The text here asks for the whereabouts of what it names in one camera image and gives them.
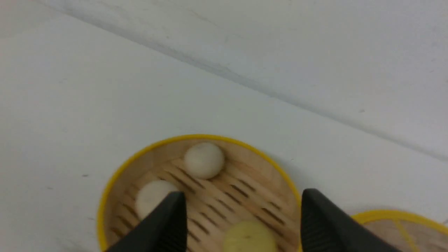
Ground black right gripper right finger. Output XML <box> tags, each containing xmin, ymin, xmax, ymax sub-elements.
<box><xmin>301</xmin><ymin>188</ymin><xmax>399</xmax><ymax>252</ymax></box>

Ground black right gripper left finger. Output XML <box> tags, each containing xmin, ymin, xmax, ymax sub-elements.
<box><xmin>107</xmin><ymin>191</ymin><xmax>187</xmax><ymax>252</ymax></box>

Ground white steamed bun front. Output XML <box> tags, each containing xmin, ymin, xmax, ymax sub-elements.
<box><xmin>135</xmin><ymin>180</ymin><xmax>178</xmax><ymax>220</ymax></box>

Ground white steamed bun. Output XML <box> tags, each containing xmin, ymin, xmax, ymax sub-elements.
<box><xmin>184</xmin><ymin>142</ymin><xmax>225</xmax><ymax>179</ymax></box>
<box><xmin>135</xmin><ymin>180</ymin><xmax>178</xmax><ymax>220</ymax></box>

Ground yellow steamed bun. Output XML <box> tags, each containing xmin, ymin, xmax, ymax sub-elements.
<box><xmin>222</xmin><ymin>220</ymin><xmax>278</xmax><ymax>252</ymax></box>

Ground yellow-rimmed bamboo steamer basket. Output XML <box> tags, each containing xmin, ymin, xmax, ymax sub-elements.
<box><xmin>97</xmin><ymin>134</ymin><xmax>301</xmax><ymax>252</ymax></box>

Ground yellow-rimmed bamboo steamer lid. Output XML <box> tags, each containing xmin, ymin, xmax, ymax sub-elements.
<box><xmin>352</xmin><ymin>209</ymin><xmax>448</xmax><ymax>252</ymax></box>

